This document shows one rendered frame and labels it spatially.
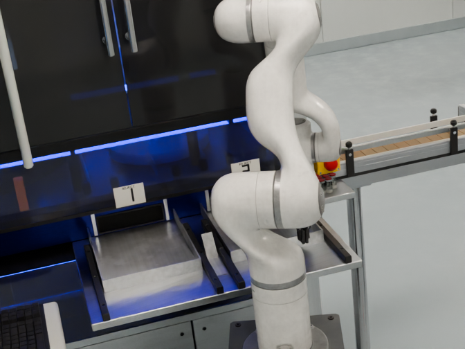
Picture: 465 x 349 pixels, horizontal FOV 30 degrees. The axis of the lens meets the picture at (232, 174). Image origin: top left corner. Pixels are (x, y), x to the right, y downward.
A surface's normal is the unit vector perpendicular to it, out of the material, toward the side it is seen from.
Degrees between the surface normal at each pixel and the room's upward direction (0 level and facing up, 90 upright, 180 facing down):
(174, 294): 0
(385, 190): 0
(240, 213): 87
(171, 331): 90
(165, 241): 0
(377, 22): 90
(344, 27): 90
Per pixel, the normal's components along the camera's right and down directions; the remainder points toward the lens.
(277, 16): -0.28, 0.09
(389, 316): -0.11, -0.92
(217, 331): 0.26, 0.34
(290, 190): -0.26, -0.28
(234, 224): -0.07, 0.42
